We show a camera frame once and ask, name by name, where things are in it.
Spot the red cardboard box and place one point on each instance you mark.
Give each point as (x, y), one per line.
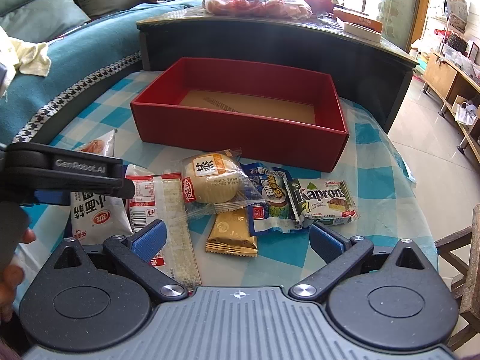
(283, 115)

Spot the green Kaprons wafer packet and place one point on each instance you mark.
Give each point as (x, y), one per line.
(321, 201)

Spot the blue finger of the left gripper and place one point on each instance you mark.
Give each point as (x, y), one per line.
(52, 197)

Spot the red white cracker packet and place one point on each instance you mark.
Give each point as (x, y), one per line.
(160, 197)

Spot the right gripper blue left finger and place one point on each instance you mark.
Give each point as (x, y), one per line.
(132, 256)

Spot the green sofa cushion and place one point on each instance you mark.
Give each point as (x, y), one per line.
(40, 20)

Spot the person's left hand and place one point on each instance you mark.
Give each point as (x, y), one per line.
(11, 278)

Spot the teal sofa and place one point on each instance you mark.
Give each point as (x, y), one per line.
(85, 62)

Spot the white flat box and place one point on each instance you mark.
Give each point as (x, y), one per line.
(362, 32)

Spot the gold foil snack packet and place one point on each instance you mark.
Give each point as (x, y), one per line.
(230, 235)

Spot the wooden stool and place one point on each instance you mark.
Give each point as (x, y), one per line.
(465, 287)

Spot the orange box on table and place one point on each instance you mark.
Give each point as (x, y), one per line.
(353, 17)

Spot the dark coffee table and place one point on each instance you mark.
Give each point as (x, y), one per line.
(375, 75)

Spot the white bread snack bag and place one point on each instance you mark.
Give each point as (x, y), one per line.
(95, 217)

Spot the cream cloth on sofa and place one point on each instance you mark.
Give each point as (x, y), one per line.
(21, 56)

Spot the wooden TV cabinet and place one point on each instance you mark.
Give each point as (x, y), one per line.
(453, 87)

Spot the blue sausage snack bag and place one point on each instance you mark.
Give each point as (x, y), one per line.
(276, 213)

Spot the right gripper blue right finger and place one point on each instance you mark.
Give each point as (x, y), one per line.
(344, 258)

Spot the round yellow tea cake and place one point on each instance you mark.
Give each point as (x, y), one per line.
(214, 182)

